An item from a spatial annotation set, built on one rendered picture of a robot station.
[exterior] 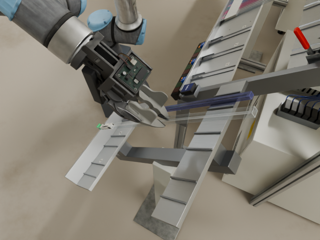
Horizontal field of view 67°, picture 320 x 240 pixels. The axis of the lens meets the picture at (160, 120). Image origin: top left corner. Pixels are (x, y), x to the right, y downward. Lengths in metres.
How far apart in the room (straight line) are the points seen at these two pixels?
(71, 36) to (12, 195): 1.41
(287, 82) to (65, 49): 0.56
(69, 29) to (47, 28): 0.03
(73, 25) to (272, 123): 0.85
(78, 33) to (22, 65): 1.86
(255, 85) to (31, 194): 1.39
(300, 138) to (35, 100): 1.69
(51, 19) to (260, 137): 0.83
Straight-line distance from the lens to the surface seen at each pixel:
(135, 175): 1.56
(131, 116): 0.48
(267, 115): 1.09
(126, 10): 1.05
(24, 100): 2.05
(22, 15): 0.46
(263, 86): 0.77
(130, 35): 1.13
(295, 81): 0.74
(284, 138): 1.07
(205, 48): 1.10
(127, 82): 0.42
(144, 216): 1.49
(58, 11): 0.45
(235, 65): 0.89
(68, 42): 0.44
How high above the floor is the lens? 1.48
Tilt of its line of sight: 60 degrees down
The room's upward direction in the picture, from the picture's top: straight up
